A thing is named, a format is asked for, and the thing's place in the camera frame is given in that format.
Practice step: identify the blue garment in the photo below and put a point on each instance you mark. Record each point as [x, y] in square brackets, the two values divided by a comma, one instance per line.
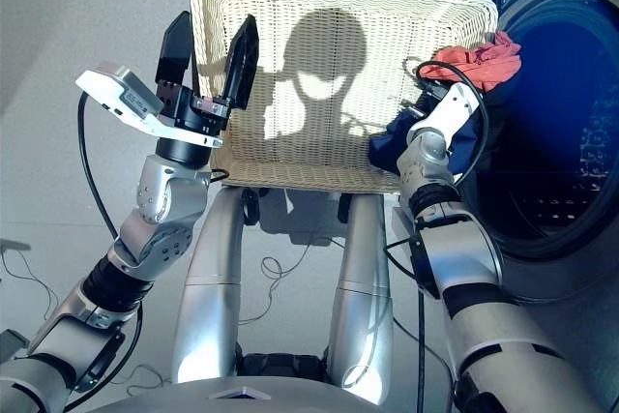
[387, 144]

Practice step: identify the red garment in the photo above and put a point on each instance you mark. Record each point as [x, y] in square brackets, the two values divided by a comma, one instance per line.
[483, 62]

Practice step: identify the black garment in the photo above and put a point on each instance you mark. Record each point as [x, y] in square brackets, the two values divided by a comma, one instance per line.
[493, 103]

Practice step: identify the grey washing machine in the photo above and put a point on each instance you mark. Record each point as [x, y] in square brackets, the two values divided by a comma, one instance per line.
[570, 118]

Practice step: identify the grey chair base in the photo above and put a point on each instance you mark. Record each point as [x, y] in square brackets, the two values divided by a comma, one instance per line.
[13, 244]

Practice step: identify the grey flat block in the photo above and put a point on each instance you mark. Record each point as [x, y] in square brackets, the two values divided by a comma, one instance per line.
[12, 339]

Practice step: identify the silver robot torso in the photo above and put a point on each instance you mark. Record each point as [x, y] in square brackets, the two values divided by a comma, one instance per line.
[193, 398]

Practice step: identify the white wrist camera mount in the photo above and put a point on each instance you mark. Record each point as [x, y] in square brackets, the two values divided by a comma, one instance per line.
[111, 86]
[450, 110]

